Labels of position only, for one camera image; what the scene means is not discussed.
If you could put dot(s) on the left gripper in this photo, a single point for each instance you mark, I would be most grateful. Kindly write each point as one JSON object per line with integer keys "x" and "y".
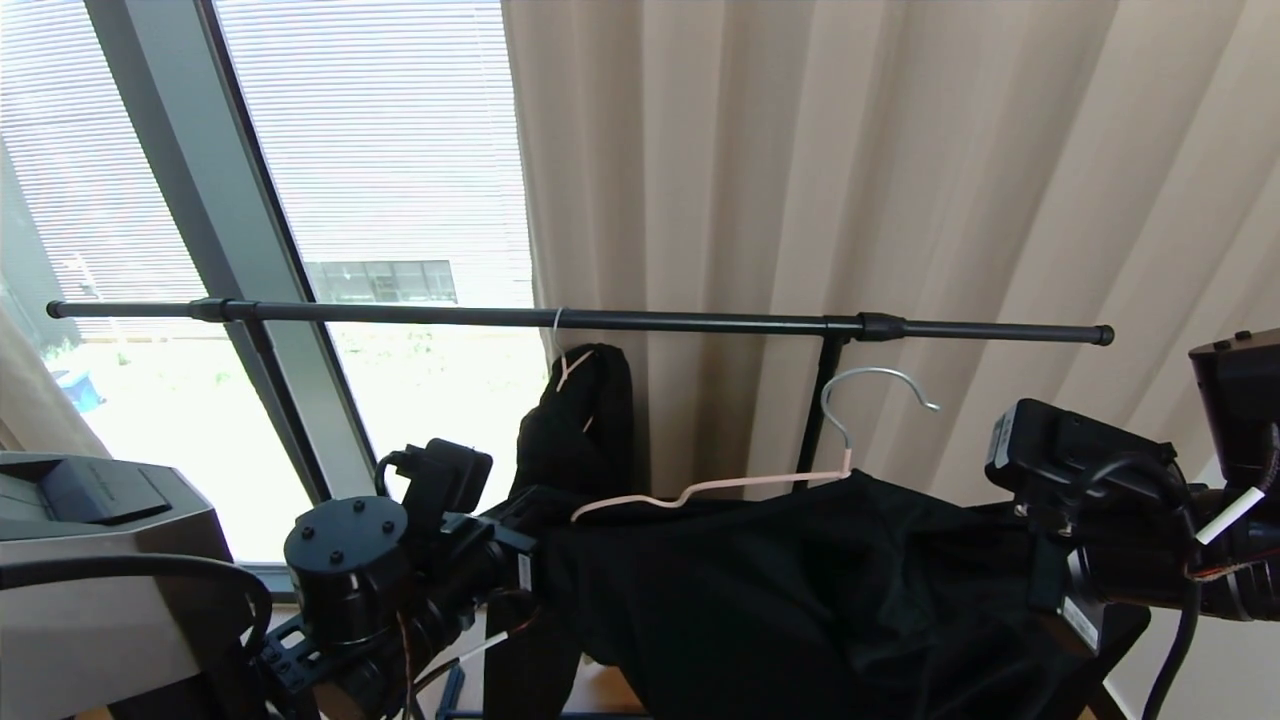
{"x": 450, "y": 590}

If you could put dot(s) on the black clothes rack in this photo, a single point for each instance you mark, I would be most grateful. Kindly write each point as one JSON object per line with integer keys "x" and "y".
{"x": 700, "y": 321}

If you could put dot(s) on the pink clothes hanger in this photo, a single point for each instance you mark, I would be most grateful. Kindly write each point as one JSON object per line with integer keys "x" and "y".
{"x": 760, "y": 483}
{"x": 572, "y": 365}

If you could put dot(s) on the black garment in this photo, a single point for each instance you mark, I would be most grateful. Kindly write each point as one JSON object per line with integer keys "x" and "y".
{"x": 800, "y": 600}

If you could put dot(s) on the window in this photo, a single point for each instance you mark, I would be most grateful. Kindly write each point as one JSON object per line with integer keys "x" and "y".
{"x": 380, "y": 150}

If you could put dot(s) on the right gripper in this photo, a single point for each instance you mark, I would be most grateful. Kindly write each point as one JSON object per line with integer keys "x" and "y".
{"x": 1150, "y": 580}

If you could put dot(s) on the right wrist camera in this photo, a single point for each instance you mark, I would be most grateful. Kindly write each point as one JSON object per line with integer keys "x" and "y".
{"x": 1070, "y": 450}

